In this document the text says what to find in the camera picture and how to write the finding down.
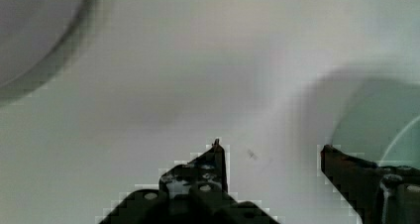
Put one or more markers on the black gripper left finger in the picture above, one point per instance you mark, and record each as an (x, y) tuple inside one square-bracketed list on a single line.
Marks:
[(193, 193)]

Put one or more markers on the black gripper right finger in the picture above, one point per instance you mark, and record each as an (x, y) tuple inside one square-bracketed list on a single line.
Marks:
[(380, 195)]

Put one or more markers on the green metal mug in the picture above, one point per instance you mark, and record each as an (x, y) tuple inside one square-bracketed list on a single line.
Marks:
[(382, 124)]

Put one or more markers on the large grey round plate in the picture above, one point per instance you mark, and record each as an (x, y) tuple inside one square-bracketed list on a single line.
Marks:
[(30, 31)]

